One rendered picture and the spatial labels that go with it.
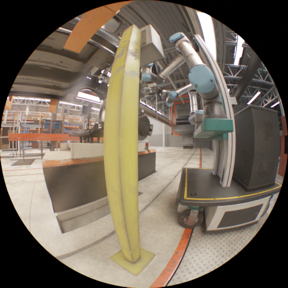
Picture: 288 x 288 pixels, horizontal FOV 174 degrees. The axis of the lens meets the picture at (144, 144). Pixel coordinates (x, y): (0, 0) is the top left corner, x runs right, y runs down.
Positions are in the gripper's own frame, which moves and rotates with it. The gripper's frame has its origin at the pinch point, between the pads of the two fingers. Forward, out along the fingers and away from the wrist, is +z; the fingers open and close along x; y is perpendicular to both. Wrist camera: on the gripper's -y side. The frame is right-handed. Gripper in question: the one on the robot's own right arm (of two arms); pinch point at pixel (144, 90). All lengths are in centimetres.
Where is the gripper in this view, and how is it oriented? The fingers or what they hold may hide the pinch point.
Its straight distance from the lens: 115.6
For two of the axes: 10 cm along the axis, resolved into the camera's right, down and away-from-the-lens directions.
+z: -9.9, -0.6, -1.0
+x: -0.8, 9.6, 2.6
